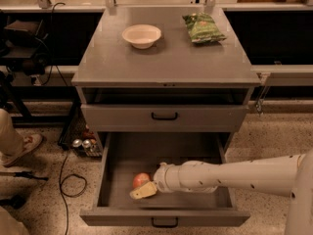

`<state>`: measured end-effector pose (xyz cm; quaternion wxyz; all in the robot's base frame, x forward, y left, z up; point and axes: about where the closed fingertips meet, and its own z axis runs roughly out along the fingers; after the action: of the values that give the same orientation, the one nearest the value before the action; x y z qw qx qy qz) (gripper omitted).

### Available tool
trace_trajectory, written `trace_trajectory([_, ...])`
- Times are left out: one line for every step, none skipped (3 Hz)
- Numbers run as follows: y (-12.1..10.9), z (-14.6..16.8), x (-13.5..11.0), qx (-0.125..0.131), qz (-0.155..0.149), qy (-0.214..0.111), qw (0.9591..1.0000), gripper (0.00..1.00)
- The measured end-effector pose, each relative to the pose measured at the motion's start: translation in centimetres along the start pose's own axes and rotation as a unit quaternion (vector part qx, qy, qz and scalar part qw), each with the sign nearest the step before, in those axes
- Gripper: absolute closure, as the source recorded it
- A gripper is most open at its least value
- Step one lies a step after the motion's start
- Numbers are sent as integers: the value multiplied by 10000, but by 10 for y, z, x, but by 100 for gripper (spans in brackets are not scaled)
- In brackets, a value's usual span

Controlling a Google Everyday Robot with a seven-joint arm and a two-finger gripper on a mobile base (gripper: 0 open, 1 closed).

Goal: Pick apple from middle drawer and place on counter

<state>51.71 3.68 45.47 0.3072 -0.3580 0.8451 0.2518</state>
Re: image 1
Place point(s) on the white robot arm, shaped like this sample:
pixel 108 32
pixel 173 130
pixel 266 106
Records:
pixel 290 176

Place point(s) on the grey drawer cabinet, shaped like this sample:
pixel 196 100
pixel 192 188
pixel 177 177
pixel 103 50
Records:
pixel 174 71

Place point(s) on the black tool on floor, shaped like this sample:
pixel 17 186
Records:
pixel 24 174

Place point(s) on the green chip bag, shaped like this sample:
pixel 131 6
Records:
pixel 202 28

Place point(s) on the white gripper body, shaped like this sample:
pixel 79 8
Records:
pixel 161 177

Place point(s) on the white bowl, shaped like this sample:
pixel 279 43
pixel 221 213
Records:
pixel 141 36

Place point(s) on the open grey middle drawer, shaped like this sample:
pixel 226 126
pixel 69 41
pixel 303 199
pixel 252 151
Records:
pixel 128 154

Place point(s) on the black equipment stand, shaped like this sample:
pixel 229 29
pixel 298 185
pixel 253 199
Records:
pixel 34 67

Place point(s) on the red apple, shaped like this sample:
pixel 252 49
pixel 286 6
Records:
pixel 140 179

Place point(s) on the white sneaker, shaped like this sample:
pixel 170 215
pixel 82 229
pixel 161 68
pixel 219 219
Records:
pixel 29 144

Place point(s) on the closed grey top drawer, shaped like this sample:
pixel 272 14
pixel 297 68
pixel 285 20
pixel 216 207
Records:
pixel 158 118

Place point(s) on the wire basket with cans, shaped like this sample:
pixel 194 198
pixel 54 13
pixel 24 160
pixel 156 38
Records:
pixel 76 135

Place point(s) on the person leg beige trousers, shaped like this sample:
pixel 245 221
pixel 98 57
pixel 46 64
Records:
pixel 11 143

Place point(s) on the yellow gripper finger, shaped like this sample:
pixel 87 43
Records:
pixel 146 190

